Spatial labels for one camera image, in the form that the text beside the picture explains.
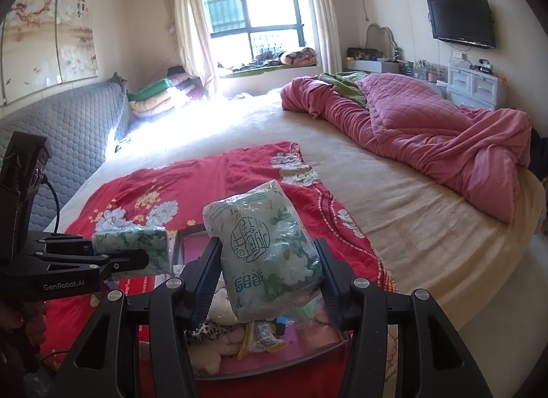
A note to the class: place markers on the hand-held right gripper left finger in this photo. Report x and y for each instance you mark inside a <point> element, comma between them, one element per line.
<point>209,278</point>

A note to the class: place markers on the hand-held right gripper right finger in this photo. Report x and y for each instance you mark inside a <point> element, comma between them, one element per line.
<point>327,278</point>

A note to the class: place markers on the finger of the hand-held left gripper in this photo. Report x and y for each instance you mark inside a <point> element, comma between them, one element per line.
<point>68,244</point>
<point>128,262</point>

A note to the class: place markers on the green tissue pack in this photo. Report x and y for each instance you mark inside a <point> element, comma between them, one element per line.
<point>128,244</point>
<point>265,252</point>

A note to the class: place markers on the red cardboard box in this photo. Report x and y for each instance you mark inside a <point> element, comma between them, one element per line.
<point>195,248</point>

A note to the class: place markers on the leopard print cloth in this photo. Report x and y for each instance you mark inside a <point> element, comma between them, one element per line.
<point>209,330</point>

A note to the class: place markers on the cream plush toy with dress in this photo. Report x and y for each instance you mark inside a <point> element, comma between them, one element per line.
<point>209,357</point>

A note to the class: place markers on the yellow packet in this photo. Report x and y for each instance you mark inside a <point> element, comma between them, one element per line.
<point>261,342</point>

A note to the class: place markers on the person's left hand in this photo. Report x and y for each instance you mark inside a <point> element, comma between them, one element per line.
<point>19,329</point>

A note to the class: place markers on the grey quilted headboard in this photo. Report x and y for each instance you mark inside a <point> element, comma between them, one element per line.
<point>72,132</point>

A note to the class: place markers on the red floral blanket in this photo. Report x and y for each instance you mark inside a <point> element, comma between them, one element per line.
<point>171,175</point>

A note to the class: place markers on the stack of folded blankets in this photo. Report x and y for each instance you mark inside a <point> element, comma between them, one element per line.
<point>158,98</point>

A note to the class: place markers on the pink quilt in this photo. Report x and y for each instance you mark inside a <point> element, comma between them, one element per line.
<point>428,132</point>

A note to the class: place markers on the green blanket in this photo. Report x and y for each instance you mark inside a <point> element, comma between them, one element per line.
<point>342,83</point>

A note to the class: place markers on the vanity table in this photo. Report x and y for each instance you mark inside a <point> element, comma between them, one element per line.
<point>376,66</point>

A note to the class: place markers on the windowsill bedding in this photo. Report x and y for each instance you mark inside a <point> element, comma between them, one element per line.
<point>291,57</point>

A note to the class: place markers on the cream curtain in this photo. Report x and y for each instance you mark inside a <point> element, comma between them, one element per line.
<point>321,17</point>
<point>192,30</point>

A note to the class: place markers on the vanity mirror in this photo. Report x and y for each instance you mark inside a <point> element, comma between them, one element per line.
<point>381,40</point>

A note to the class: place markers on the white drawer cabinet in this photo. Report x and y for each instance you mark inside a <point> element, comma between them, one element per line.
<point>475,83</point>

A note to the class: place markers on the dark cloth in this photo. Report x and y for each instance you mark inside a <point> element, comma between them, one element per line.
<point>540,154</point>

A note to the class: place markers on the window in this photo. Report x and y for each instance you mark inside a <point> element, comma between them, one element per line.
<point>257,8</point>

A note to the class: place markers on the black television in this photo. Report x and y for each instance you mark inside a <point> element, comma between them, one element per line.
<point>462,21</point>

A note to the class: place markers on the floral wall painting panel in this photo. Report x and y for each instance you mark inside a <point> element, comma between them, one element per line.
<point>30,47</point>
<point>77,38</point>

